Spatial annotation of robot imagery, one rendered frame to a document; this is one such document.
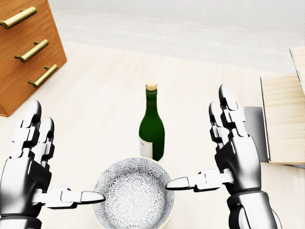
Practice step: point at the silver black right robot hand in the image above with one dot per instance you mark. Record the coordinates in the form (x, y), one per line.
(240, 162)

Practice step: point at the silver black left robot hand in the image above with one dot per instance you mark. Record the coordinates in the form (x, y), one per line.
(23, 171)

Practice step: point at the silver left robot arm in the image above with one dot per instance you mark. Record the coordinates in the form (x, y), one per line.
(16, 223)

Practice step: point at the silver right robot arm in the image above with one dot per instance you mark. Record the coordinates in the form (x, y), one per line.
(252, 211)

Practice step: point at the pale wooden wine rack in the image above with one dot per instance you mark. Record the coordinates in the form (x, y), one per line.
(284, 114)

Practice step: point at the green wine bottle with cork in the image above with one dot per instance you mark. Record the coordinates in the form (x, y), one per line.
(152, 128)

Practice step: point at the wooden cabinet drawer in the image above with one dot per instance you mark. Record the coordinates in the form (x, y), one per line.
(21, 17)
(31, 83)
(28, 51)

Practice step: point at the grey floral patterned bowl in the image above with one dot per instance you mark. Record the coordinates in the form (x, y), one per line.
(134, 193)

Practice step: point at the wooden cabinet with drawers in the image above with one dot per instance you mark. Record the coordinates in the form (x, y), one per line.
(26, 55)

